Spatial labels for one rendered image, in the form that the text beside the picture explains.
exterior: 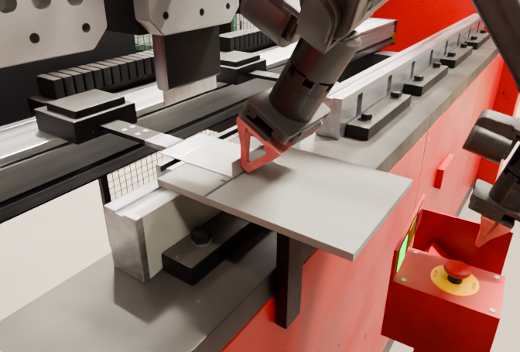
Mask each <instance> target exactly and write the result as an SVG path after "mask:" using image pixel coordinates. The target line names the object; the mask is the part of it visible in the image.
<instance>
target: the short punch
mask: <svg viewBox="0 0 520 352"><path fill-rule="evenodd" d="M152 45H153V53H154V60H155V69H156V83H157V87H158V89H159V90H161V91H162V95H163V103H164V106H167V105H169V104H173V103H176V102H177V101H181V100H184V99H186V98H188V97H192V96H194V95H197V94H201V93H203V92H205V91H209V90H212V89H214V88H216V87H217V83H216V76H217V75H219V74H220V73H221V56H220V36H219V25H218V26H211V27H207V28H202V29H195V30H191V31H187V32H180V33H176V34H171V35H167V36H160V35H154V34H152Z"/></svg>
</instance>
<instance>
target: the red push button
mask: <svg viewBox="0 0 520 352"><path fill-rule="evenodd" d="M443 267H444V270H445V272H446V273H447V274H448V276H447V279H448V281H449V282H451V283H453V284H456V285H459V284H461V283H462V281H463V279H466V278H467V277H469V276H470V274H471V270H470V267H469V266H468V265H467V264H466V263H464V262H462V261H458V260H448V261H446V262H445V264H444V266H443Z"/></svg>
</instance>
